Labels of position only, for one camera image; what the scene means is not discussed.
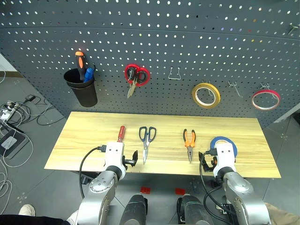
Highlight blue and black scissors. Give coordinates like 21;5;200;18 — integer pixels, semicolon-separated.
139;126;157;165

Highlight wire pliers holder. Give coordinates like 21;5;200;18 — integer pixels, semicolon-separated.
168;66;181;80

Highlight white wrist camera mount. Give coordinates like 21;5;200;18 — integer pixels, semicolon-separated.
214;143;237;172
104;141;125;170

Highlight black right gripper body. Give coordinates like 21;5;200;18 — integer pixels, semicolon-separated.
202;155;218;172

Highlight tan trouser leg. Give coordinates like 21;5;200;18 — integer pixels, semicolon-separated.
263;202;300;225

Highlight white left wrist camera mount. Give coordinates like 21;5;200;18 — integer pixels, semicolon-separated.
104;141;125;170

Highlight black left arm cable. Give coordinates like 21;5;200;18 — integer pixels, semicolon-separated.
79;145;107;199

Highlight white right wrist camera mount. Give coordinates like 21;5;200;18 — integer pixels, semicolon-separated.
214;143;237;172

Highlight red handled screwdriver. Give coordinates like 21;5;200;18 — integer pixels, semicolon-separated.
117;126;127;143

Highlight black floor cable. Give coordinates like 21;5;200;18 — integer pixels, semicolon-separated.
14;95;68;127

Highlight dark rounded robot leg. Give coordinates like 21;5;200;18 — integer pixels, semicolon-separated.
119;193;149;225
177;194;213;225

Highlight black trouser leg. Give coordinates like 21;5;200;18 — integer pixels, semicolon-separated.
0;214;71;225

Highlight white shoe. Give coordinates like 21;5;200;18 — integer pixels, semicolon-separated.
18;203;36;218
66;210;79;225

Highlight grey pegboard support bar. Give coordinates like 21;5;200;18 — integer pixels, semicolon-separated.
273;106;300;124

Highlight grey box on floor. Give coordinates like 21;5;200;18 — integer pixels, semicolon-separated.
0;130;27;158

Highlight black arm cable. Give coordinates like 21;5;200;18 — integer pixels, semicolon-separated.
199;149;237;225
79;145;107;199

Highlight black plastic cup holder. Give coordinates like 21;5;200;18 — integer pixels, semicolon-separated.
63;67;98;108

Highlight white floor cable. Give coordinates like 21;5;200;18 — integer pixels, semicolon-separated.
0;110;35;168
0;161;13;210

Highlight blue handled screwdriver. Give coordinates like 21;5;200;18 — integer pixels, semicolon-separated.
83;67;94;83

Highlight white power strip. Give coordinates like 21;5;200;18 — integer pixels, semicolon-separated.
0;100;19;121

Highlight red tape roll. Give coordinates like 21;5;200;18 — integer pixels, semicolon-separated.
251;90;281;112

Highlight blue tape roll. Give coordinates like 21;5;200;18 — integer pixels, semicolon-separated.
210;136;239;158

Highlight metal pegboard hook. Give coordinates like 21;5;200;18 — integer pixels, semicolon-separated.
228;81;242;98
203;81;215;97
287;22;300;36
259;82;277;96

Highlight orange and black screwdriver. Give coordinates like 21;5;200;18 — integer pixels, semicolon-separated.
75;51;86;83

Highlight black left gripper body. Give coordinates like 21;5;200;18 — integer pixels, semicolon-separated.
121;155;134;171

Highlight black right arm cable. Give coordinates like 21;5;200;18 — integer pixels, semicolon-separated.
199;149;237;225

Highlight red handled scissors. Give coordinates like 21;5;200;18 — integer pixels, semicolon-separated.
124;63;151;99

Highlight dark grey metal pegboard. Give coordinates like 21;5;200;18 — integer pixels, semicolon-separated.
0;0;300;129

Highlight yellow tape roll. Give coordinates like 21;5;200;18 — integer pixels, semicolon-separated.
191;82;221;109

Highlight orange needle nose pliers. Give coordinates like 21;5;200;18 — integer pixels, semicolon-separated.
183;128;196;164

